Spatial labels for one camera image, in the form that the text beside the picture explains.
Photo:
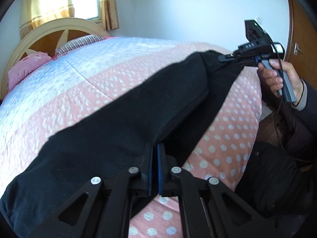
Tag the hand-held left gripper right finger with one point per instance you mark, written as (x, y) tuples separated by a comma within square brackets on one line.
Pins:
[(159, 173)]

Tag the striped pillow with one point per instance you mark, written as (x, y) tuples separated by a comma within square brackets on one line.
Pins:
[(79, 42)]

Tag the person's right hand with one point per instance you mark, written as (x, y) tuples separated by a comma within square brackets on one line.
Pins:
[(293, 79)]

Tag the pink blue polka dot quilt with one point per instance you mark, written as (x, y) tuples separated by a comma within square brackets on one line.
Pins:
[(99, 62)]

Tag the brown wooden door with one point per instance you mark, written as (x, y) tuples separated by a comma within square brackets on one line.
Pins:
[(304, 29)]

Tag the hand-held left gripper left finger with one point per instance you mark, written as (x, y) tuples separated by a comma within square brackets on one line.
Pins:
[(150, 173)]

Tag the narrow yellow curtain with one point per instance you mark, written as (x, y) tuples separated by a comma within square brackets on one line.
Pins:
[(109, 10)]

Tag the person's black jacket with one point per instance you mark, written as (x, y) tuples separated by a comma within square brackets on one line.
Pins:
[(275, 178)]

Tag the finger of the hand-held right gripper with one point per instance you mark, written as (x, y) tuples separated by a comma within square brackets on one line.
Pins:
[(226, 58)]

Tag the person's right forearm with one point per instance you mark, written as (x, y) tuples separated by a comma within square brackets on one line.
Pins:
[(308, 96)]

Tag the dark patterned cloth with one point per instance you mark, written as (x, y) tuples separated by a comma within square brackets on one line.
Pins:
[(270, 129)]

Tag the white wall switch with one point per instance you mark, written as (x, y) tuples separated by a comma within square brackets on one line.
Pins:
[(259, 19)]

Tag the wide yellow curtain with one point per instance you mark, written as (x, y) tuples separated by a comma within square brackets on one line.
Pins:
[(47, 5)]

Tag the pink pillow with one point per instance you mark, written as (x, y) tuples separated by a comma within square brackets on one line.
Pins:
[(27, 64)]

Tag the cream wooden headboard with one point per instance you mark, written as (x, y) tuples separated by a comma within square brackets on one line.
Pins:
[(49, 28)]

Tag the black pants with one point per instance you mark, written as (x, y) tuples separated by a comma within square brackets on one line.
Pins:
[(123, 116)]

